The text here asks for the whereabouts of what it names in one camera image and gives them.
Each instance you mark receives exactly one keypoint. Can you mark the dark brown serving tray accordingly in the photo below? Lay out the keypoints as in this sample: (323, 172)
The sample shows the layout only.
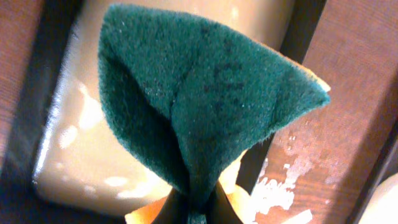
(385, 166)

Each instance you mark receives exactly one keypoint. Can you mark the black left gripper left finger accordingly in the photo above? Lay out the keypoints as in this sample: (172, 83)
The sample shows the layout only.
(174, 210)

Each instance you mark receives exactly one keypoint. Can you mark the black soapy water tray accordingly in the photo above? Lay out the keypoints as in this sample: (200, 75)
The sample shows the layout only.
(72, 168)

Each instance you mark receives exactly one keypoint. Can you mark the cream plastic plate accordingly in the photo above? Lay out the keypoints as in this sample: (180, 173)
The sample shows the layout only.
(382, 207)

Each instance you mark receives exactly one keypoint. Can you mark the green and yellow sponge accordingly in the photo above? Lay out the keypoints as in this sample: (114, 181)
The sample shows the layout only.
(186, 96)

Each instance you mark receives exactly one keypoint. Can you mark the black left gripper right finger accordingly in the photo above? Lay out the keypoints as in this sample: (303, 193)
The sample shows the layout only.
(218, 209)

